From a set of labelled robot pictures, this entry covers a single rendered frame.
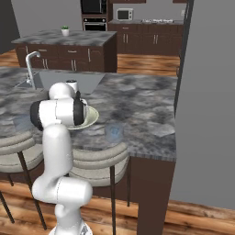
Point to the silver sink tap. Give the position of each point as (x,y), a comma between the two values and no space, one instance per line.
(30,69)

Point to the beige cushioned bar stool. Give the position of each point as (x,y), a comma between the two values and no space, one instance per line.
(98,163)
(15,150)

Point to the pale green ice bowl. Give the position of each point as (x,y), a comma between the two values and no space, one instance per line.
(91,117)

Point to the dark brown counter cabinet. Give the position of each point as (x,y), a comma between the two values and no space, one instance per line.
(153,195)

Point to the white microwave oven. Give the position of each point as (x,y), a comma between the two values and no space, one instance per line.
(124,14)

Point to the grey steel sink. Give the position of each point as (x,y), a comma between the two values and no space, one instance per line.
(61,80)

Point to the dark brown cupboard run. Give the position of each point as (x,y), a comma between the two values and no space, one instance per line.
(147,38)

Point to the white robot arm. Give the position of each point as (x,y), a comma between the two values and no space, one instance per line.
(56,143)

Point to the clear glass of water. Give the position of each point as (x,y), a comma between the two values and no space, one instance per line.
(114,133)

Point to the green plant in white pot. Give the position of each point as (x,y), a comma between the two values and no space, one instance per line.
(65,31)

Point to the dark brown wall cupboards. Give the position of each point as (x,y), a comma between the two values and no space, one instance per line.
(127,1)

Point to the dark brown tall oven cabinet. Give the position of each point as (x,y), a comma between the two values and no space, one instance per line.
(93,6)

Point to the silver hob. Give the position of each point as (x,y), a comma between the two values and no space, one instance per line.
(157,21)

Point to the dark brown kitchen island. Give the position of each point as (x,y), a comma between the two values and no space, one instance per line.
(76,55)

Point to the black built-in oven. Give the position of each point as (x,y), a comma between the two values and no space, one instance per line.
(95,24)

